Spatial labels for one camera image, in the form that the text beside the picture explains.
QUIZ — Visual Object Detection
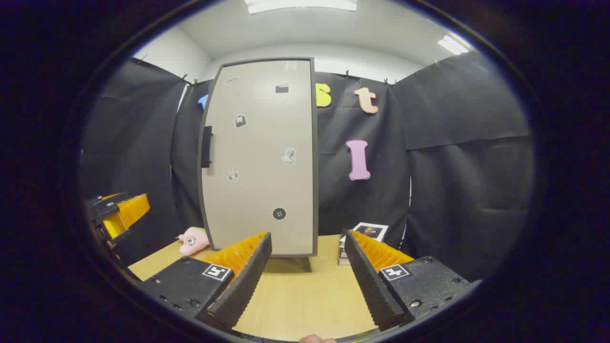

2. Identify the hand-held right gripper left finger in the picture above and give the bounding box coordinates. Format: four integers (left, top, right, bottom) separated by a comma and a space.
138, 232, 273, 333

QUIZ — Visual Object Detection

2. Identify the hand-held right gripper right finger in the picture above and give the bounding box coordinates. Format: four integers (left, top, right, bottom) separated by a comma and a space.
342, 229, 472, 332

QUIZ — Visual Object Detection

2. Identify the black cabinet door handle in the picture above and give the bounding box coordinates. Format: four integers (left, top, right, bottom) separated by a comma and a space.
201, 126, 213, 168

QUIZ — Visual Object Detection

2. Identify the beige cabinet door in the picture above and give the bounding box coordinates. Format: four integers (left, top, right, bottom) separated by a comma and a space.
198, 57, 319, 258

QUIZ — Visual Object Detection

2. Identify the white book with photo cover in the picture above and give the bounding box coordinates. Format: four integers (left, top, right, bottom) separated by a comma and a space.
340, 222, 389, 249

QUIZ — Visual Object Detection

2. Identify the pink plush toy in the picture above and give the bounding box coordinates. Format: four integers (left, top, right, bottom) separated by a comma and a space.
177, 227, 211, 255

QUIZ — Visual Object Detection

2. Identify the black backdrop cloth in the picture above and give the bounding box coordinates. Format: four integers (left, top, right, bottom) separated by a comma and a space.
79, 50, 534, 282

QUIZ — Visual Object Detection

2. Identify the small ceiling light panel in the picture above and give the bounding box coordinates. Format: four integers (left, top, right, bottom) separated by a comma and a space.
437, 34, 470, 56

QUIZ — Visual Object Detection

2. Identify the long ceiling light panel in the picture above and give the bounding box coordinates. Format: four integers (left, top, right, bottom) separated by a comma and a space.
245, 0, 358, 14

